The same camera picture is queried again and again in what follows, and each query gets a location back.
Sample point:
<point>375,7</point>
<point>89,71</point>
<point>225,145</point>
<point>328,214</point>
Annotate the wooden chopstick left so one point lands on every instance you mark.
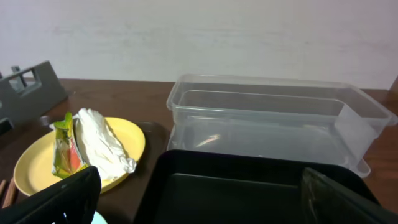
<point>2,186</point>

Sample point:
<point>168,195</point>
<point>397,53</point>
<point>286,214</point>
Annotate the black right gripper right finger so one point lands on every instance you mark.
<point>326,201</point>

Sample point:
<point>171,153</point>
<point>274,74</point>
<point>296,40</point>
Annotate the black plastic tray bin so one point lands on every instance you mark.
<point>204,187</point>

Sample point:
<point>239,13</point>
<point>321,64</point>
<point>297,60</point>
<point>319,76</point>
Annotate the clear plastic waste bin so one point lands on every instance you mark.
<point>298,120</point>

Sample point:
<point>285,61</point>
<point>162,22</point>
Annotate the wooden chopstick right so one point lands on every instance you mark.
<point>10,194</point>

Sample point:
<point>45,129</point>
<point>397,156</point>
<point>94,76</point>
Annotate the green orange snack wrapper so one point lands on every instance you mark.
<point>67,159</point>

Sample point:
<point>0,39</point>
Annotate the wooden chopstick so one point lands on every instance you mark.
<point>10,194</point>
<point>2,186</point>

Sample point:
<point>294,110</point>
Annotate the brown serving tray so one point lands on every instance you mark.
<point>118,205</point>

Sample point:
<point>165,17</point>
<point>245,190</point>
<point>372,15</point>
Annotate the white napkin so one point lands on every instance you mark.
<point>99,146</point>

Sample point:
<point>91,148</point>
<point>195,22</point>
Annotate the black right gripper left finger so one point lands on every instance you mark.
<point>72,200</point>

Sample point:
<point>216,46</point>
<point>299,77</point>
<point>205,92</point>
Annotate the grey dishwasher rack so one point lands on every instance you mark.
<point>29,93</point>

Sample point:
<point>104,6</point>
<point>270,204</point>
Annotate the light blue bowl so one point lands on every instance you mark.
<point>98,219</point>

